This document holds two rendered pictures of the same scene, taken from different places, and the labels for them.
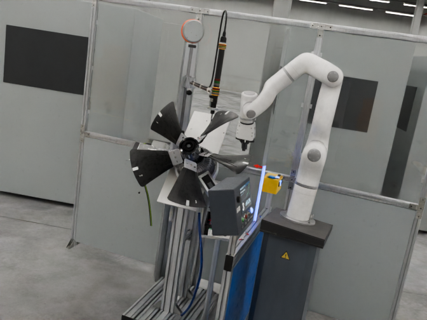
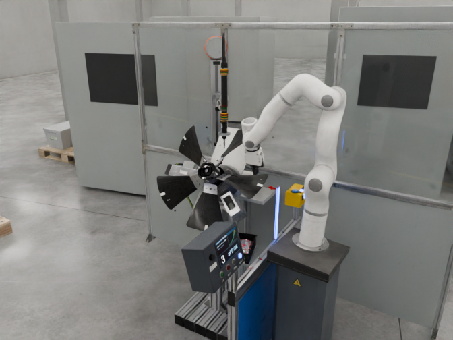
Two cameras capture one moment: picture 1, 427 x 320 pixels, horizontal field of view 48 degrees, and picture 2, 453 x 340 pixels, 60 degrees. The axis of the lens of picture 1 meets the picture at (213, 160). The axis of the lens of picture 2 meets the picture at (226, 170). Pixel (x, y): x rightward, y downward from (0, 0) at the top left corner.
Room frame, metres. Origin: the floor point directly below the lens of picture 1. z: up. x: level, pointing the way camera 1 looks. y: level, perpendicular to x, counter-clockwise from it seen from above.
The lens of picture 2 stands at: (0.58, -0.48, 2.05)
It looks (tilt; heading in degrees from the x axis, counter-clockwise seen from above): 21 degrees down; 14
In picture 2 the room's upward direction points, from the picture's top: straight up
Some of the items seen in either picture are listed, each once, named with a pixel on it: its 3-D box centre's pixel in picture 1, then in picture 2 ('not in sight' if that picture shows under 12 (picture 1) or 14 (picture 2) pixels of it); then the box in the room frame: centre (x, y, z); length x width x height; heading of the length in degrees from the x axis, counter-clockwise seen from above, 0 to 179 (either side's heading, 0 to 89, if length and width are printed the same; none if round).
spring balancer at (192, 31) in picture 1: (192, 31); (216, 48); (3.37, 0.28, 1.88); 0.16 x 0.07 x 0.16; 109
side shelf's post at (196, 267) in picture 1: (200, 241); (247, 241); (3.25, 0.00, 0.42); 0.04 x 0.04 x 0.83; 74
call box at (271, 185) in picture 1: (271, 183); (296, 196); (2.87, -0.38, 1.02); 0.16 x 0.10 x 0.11; 164
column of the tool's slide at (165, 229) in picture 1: (173, 167); (217, 176); (3.37, 0.28, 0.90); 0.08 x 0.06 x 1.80; 109
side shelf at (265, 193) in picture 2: not in sight; (248, 191); (3.25, 0.00, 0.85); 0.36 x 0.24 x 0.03; 74
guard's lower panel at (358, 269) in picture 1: (224, 227); (269, 226); (3.38, -0.16, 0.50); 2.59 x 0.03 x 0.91; 74
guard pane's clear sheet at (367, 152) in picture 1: (246, 94); (275, 103); (3.38, -0.16, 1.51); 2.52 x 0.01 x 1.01; 74
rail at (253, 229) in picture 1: (251, 233); (269, 253); (2.49, -0.27, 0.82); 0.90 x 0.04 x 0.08; 164
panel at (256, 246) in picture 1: (240, 293); (267, 306); (2.49, -0.27, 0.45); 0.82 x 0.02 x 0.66; 164
